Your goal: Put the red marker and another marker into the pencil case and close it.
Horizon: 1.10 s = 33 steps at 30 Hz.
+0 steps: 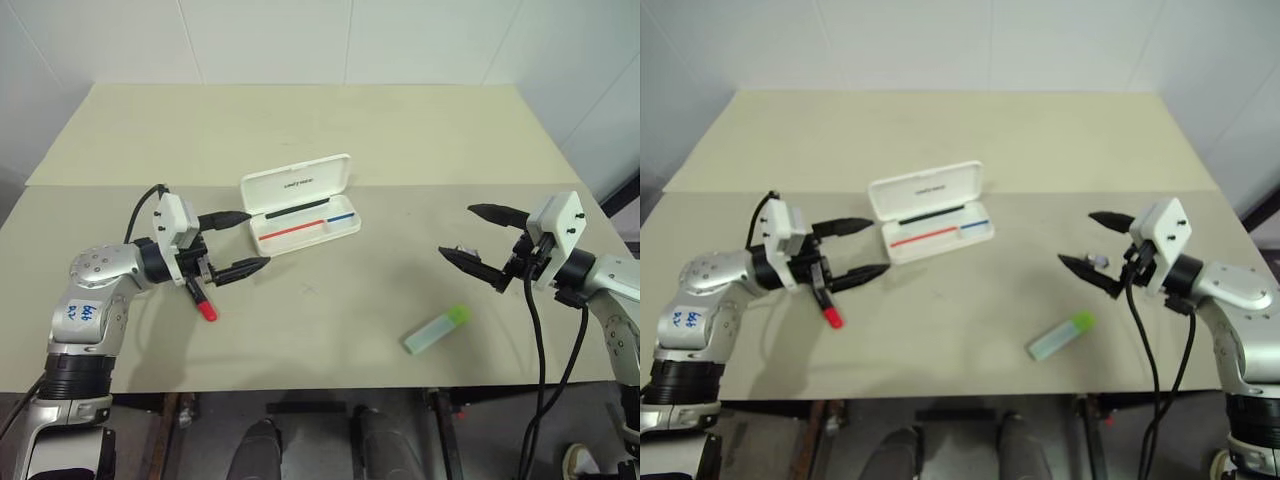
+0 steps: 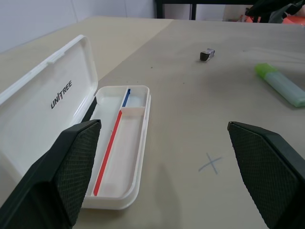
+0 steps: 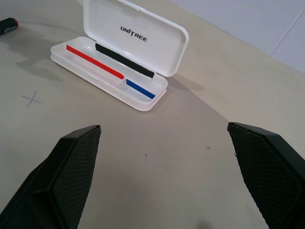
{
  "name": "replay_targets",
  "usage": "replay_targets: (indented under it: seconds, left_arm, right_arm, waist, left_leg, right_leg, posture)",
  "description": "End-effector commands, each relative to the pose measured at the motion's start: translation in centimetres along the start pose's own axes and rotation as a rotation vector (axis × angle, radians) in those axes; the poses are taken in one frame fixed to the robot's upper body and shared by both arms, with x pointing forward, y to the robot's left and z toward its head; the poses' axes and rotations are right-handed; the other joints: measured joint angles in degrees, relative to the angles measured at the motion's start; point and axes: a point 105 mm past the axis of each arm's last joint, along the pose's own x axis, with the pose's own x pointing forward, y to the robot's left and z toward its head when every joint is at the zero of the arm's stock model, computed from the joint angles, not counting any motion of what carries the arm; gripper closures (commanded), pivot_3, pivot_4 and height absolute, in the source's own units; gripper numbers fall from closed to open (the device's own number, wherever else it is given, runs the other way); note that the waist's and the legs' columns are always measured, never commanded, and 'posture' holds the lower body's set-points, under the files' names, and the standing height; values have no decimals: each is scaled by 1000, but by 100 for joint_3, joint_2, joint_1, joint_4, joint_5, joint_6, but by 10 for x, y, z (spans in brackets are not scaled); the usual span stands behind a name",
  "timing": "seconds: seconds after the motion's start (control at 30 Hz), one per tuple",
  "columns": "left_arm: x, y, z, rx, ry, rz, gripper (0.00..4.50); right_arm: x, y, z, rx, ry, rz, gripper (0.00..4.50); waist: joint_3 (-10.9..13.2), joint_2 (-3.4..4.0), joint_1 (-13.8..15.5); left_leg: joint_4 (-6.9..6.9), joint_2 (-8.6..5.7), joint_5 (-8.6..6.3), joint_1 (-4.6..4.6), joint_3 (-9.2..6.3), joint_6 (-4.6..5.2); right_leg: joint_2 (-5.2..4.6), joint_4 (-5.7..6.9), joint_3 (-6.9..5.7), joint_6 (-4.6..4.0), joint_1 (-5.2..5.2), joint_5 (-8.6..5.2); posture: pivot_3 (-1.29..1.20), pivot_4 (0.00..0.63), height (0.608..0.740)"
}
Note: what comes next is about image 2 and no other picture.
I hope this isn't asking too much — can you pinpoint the black metal frame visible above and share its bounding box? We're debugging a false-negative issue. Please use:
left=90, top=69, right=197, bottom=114
left=154, top=0, right=255, bottom=21

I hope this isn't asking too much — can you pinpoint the white Unitree pencil case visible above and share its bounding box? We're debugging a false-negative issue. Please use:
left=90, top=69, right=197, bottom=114
left=0, top=34, right=152, bottom=211

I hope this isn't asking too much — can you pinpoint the orange object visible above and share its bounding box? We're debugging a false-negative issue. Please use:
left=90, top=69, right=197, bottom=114
left=245, top=13, right=305, bottom=26

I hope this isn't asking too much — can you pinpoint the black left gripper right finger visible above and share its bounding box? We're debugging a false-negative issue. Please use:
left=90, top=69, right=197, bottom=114
left=227, top=121, right=305, bottom=229

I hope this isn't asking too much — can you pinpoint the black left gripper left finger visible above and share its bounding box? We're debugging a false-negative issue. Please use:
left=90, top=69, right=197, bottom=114
left=0, top=119, right=102, bottom=229

